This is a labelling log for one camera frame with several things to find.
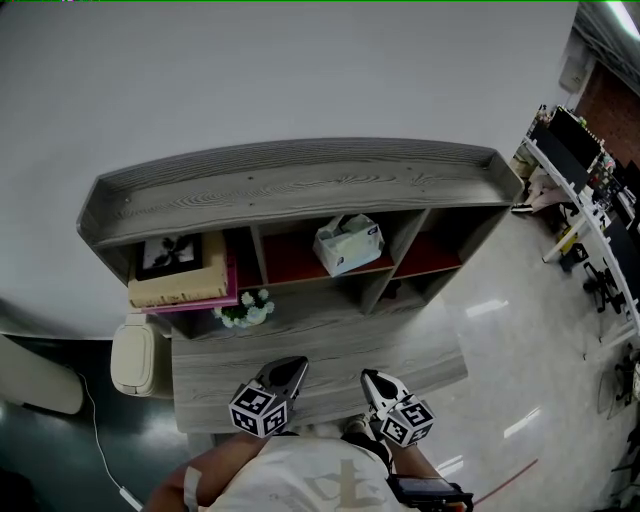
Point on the grey wooden shelf desk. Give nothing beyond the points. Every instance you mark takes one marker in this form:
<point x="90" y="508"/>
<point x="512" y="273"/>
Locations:
<point x="300" y="185"/>

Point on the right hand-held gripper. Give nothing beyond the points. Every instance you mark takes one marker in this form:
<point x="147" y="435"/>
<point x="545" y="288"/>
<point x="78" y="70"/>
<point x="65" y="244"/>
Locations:
<point x="405" y="420"/>

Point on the black picture frame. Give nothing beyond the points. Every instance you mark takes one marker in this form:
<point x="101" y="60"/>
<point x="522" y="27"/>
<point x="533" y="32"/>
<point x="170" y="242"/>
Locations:
<point x="170" y="255"/>

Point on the cream chair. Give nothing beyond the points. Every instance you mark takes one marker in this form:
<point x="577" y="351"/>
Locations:
<point x="35" y="372"/>

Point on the pink book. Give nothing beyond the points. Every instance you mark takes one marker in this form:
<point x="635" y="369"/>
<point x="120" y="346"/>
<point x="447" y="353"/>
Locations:
<point x="232" y="285"/>

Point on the thick beige book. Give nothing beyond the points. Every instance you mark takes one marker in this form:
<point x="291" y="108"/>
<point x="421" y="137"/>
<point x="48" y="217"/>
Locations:
<point x="200" y="290"/>

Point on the white power adapter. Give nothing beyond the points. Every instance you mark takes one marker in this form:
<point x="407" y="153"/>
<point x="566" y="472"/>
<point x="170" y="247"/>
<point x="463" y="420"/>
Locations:
<point x="131" y="497"/>

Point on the person's left forearm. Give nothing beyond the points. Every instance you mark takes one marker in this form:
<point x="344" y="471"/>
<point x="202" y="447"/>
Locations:
<point x="215" y="465"/>

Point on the grey wood-grain table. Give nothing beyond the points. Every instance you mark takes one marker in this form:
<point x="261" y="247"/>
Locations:
<point x="325" y="350"/>

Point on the ceiling light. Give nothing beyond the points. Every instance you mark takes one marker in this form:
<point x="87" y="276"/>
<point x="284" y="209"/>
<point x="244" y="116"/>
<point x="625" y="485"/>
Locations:
<point x="627" y="17"/>

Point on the black wrist device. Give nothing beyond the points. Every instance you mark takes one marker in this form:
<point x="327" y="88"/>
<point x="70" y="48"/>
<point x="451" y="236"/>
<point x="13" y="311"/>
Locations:
<point x="425" y="492"/>

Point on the person's right forearm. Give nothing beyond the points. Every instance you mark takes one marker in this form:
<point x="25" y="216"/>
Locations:
<point x="412" y="462"/>

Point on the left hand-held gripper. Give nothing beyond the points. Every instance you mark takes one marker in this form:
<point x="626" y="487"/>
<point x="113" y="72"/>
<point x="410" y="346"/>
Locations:
<point x="260" y="410"/>

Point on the black office chair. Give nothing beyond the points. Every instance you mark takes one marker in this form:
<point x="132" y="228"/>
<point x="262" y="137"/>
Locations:
<point x="605" y="290"/>

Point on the grey electrical panel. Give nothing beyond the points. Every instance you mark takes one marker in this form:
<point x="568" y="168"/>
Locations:
<point x="572" y="72"/>

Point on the white tissues pack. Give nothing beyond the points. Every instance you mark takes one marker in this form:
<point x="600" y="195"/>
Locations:
<point x="350" y="250"/>

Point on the wide black monitor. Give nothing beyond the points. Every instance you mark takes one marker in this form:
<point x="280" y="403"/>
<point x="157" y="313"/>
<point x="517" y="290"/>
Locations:
<point x="575" y="132"/>

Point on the dark desk partition panel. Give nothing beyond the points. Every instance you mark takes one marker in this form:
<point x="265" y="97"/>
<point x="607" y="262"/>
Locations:
<point x="625" y="250"/>
<point x="560" y="157"/>

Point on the white flowers in pot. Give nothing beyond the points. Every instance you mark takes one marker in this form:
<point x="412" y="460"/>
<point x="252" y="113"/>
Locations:
<point x="245" y="312"/>

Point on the person's white shirt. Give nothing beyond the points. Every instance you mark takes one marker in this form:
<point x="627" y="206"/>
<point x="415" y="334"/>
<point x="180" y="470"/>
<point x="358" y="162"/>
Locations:
<point x="300" y="480"/>

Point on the long white office desk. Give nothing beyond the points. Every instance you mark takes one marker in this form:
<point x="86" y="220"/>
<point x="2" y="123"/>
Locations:
<point x="587" y="205"/>

